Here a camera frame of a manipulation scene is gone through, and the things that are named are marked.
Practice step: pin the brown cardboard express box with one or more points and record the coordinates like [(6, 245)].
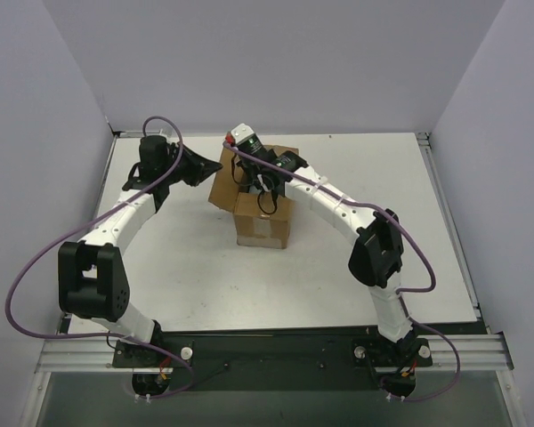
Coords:
[(258, 221)]

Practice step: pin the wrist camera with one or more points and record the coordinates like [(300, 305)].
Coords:
[(167, 133), (239, 134)]

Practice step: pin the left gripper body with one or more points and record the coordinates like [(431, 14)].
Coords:
[(190, 165)]

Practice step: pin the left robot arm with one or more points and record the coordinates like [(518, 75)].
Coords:
[(91, 273)]

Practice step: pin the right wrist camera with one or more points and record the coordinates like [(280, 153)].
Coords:
[(239, 134)]

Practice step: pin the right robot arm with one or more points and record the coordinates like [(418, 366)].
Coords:
[(377, 248)]

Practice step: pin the aluminium frame rail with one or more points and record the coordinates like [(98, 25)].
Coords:
[(470, 352)]

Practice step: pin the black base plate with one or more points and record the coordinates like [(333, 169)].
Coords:
[(288, 377)]

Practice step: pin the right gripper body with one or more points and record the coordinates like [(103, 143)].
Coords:
[(258, 179)]

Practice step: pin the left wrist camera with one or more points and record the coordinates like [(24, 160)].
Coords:
[(167, 133)]

